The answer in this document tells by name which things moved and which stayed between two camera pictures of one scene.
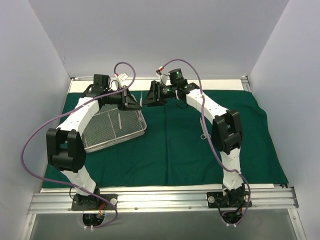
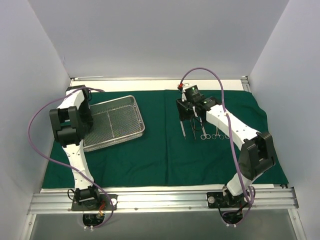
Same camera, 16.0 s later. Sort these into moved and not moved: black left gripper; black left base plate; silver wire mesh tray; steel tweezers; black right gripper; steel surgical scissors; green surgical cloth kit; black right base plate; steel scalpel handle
Moved: steel scalpel handle; black left gripper; black right gripper; steel tweezers
Not moved: green surgical cloth kit; silver wire mesh tray; steel surgical scissors; black left base plate; black right base plate
